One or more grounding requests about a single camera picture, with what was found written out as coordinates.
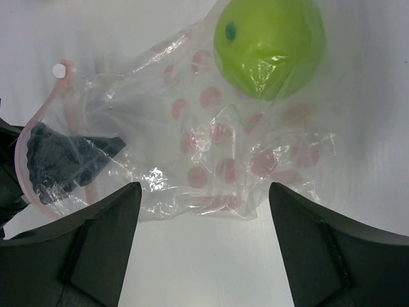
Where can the clear zip top bag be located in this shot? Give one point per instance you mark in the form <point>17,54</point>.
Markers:
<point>193,141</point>

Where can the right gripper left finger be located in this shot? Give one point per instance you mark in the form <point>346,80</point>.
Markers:
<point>78,260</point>

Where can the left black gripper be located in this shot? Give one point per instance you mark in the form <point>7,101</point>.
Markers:
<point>57,165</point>

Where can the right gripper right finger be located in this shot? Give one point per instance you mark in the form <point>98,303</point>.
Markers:
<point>333,260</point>

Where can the green fake apple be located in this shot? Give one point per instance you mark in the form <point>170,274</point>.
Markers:
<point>269,49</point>

